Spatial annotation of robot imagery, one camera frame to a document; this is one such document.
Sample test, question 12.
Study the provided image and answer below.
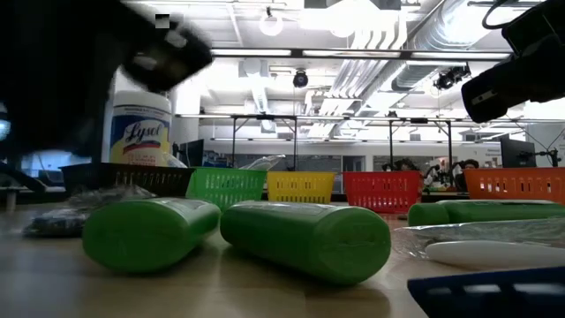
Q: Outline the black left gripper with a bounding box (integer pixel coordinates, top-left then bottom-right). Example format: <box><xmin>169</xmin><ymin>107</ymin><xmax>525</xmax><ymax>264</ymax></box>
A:
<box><xmin>121</xmin><ymin>19</ymin><xmax>214</xmax><ymax>94</ymax></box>

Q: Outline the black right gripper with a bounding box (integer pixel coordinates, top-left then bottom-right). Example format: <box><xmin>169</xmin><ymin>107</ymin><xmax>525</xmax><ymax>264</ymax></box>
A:
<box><xmin>461</xmin><ymin>39</ymin><xmax>565</xmax><ymax>124</ymax></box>

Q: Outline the blue white bagged toothbrush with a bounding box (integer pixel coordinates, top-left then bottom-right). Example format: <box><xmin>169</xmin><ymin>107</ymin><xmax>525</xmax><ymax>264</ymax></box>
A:
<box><xmin>161</xmin><ymin>151</ymin><xmax>189</xmax><ymax>169</ymax></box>
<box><xmin>237</xmin><ymin>154</ymin><xmax>287</xmax><ymax>171</ymax></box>

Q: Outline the black monitor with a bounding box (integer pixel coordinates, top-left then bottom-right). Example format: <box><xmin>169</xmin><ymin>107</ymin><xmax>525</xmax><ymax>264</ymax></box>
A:
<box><xmin>178</xmin><ymin>139</ymin><xmax>206</xmax><ymax>169</ymax></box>
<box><xmin>500</xmin><ymin>136</ymin><xmax>538</xmax><ymax>169</ymax></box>

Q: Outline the Lysol wipes canister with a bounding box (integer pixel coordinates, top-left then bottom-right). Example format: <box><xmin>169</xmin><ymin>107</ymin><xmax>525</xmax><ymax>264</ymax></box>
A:
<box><xmin>109</xmin><ymin>90</ymin><xmax>173</xmax><ymax>168</ymax></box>

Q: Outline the round pendant lamp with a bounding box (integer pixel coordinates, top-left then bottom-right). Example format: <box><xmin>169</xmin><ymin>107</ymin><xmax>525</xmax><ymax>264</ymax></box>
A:
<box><xmin>259</xmin><ymin>6</ymin><xmax>284</xmax><ymax>37</ymax></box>

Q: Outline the orange plastic basket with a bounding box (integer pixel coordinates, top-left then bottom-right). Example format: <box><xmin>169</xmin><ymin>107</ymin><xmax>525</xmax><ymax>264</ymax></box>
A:
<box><xmin>463</xmin><ymin>167</ymin><xmax>565</xmax><ymax>207</ymax></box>

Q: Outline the black plastic basket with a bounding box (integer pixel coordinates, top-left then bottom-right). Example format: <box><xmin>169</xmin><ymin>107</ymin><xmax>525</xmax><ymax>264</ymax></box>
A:
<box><xmin>59</xmin><ymin>162</ymin><xmax>195</xmax><ymax>199</ymax></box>

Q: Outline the green shampoo bottle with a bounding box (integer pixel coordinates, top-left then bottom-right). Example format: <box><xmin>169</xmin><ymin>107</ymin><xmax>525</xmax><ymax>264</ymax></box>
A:
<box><xmin>219</xmin><ymin>200</ymin><xmax>393</xmax><ymax>286</ymax></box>
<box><xmin>81</xmin><ymin>197</ymin><xmax>222</xmax><ymax>273</ymax></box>
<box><xmin>407</xmin><ymin>199</ymin><xmax>565</xmax><ymax>227</ymax></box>

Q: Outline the green plastic basket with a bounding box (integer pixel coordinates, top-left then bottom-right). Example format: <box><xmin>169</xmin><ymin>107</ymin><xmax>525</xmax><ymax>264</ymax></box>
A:
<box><xmin>185</xmin><ymin>166</ymin><xmax>269</xmax><ymax>212</ymax></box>

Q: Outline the large window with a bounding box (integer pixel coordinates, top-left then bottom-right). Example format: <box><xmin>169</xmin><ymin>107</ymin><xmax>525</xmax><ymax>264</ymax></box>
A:
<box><xmin>0</xmin><ymin>101</ymin><xmax>89</xmax><ymax>178</ymax></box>

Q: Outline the overhead LED light bar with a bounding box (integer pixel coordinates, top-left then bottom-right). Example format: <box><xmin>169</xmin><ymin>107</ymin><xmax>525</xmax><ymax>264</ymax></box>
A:
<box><xmin>210</xmin><ymin>47</ymin><xmax>513</xmax><ymax>62</ymax></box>

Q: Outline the red plastic basket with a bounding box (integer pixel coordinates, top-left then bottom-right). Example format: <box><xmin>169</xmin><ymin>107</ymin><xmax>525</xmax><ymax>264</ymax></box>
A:
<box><xmin>342</xmin><ymin>170</ymin><xmax>423</xmax><ymax>216</ymax></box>

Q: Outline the red white bagged toothbrush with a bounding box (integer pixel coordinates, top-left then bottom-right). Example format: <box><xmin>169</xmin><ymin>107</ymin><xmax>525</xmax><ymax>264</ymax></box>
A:
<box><xmin>392</xmin><ymin>217</ymin><xmax>565</xmax><ymax>271</ymax></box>

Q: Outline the yellow plastic basket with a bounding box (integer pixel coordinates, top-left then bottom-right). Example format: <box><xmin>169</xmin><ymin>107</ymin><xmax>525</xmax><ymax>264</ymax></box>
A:
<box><xmin>266</xmin><ymin>170</ymin><xmax>337</xmax><ymax>205</ymax></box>

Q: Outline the clear bag with black contents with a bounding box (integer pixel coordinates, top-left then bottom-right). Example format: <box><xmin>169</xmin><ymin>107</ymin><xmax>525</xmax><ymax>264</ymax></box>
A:
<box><xmin>21</xmin><ymin>184</ymin><xmax>156</xmax><ymax>238</ymax></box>

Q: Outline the blue disposable razor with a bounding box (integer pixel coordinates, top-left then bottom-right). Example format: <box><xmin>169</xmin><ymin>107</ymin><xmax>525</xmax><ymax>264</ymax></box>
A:
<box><xmin>406</xmin><ymin>266</ymin><xmax>565</xmax><ymax>318</ymax></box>

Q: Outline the black ceiling camera cluster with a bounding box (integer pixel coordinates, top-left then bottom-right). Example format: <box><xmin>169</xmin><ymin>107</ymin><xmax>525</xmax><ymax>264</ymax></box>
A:
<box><xmin>433</xmin><ymin>64</ymin><xmax>471</xmax><ymax>91</ymax></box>

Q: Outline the black overhead camera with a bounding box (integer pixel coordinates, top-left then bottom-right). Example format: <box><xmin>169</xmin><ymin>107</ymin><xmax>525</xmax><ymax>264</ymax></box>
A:
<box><xmin>292</xmin><ymin>69</ymin><xmax>310</xmax><ymax>89</ymax></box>

